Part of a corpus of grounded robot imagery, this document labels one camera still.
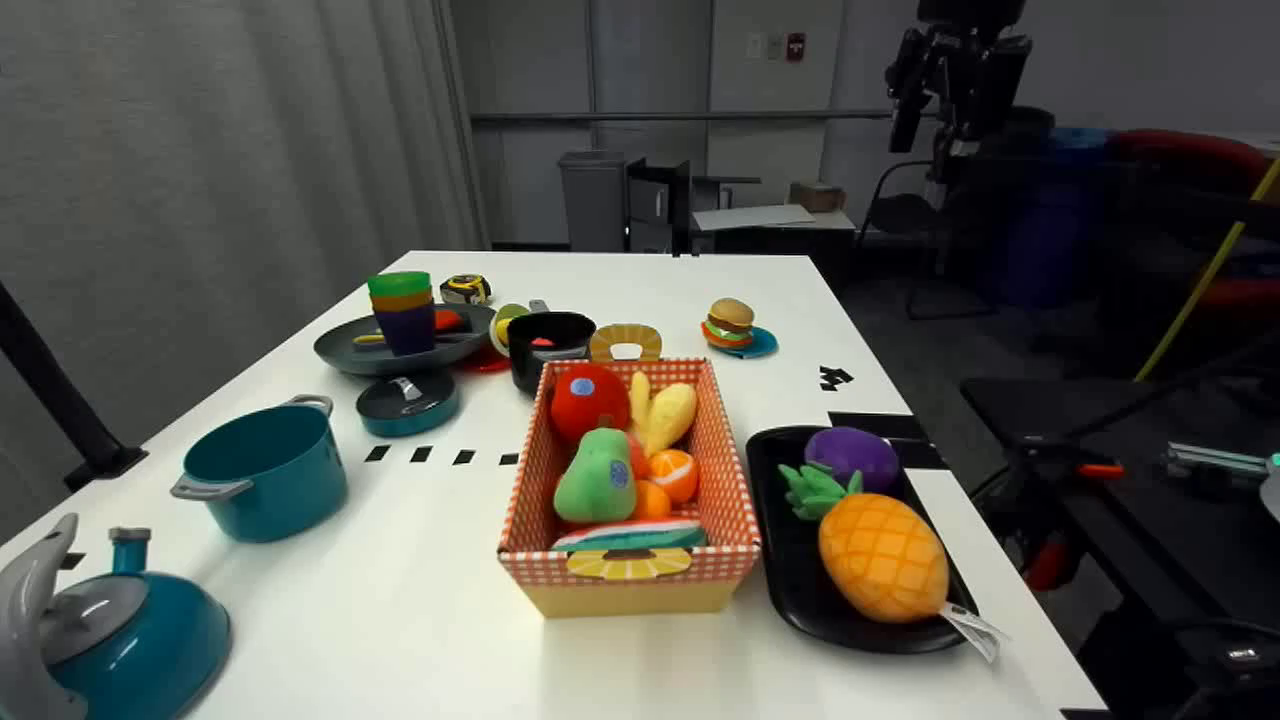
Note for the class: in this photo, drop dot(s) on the small red-orange plush fruit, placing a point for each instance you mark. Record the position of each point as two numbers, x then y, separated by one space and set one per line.
638 462

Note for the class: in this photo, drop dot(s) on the teal round coaster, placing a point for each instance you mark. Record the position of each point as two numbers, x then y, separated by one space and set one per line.
766 345

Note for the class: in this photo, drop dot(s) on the toy burger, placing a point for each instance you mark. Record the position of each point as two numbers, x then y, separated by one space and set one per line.
728 325

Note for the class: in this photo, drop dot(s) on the orange slice plush toy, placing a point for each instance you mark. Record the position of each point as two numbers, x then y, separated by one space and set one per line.
676 474

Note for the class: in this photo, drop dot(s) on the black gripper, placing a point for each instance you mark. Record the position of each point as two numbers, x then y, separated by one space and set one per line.
980 80

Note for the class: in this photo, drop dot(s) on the red toy on plate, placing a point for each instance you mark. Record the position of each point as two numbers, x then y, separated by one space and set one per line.
449 323

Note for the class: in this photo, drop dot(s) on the grey curtain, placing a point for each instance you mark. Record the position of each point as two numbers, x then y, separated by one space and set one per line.
200 175

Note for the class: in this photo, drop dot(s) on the pineapple plush toy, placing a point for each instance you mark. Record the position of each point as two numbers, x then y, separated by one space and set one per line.
881 552

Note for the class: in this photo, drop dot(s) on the orange white checkered box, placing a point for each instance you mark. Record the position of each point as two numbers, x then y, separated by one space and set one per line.
722 498

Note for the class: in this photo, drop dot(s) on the red padded seat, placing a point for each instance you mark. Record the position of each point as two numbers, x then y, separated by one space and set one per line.
1184 153

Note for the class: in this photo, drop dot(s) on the grey cabinet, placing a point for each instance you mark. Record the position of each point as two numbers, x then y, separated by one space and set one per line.
589 201

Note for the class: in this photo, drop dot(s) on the black toy pot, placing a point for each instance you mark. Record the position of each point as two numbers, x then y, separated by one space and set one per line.
566 367

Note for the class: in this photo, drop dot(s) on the watermelon slice plush toy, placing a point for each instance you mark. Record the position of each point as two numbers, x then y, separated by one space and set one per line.
627 537

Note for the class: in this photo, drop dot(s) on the red toy inside pot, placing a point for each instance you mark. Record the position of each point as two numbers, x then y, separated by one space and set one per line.
541 343

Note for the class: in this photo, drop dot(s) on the yellow banana plush toy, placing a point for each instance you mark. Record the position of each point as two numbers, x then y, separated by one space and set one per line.
665 413

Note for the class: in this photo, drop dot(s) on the dark blue plate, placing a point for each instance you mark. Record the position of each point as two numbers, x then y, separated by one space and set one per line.
405 407

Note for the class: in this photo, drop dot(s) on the teal toy kettle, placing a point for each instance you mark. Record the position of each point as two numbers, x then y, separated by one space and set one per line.
134 655

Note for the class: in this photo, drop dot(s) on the blue bin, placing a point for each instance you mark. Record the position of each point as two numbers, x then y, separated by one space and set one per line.
1055 214

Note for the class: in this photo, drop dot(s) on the yellow pole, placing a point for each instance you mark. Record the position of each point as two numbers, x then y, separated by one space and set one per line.
1200 286

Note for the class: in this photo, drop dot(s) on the green pear plush toy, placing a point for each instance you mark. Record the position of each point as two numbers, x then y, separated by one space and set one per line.
592 482

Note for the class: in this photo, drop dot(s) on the black plastic tray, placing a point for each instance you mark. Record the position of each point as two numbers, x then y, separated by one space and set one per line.
783 563

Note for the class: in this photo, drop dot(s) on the cardboard box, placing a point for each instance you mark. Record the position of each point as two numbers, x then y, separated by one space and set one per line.
816 198

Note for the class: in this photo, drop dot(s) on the purple plush toy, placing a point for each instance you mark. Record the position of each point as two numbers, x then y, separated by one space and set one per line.
852 452

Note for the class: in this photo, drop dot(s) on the red wall alarm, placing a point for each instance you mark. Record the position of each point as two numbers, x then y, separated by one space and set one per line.
792 44

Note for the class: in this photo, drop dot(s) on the yellow green toy disc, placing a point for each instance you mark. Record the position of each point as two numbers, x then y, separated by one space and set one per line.
505 325

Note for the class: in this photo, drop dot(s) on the grey toy plate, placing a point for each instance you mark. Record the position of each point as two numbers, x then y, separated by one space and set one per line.
346 350

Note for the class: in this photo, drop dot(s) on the black tripod leg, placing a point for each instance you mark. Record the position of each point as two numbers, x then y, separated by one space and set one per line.
52 384

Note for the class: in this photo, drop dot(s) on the whole orange plush toy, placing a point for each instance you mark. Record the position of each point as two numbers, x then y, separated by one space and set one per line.
652 500

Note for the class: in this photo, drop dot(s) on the black Franka robot arm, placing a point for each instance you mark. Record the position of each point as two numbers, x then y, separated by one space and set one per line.
970 11

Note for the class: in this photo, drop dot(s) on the red apple plush toy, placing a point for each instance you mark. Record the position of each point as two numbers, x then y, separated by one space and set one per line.
586 403

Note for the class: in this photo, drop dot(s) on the teal toy cooking pot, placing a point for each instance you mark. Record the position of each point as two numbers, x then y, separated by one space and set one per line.
265 482

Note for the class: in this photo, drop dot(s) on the black cart with red grips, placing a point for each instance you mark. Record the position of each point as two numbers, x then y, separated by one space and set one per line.
1146 533

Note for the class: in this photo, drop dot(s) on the white background table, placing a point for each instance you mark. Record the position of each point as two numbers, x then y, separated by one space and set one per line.
773 223

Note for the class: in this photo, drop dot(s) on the black office chair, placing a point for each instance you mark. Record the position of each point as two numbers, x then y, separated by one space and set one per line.
662 204

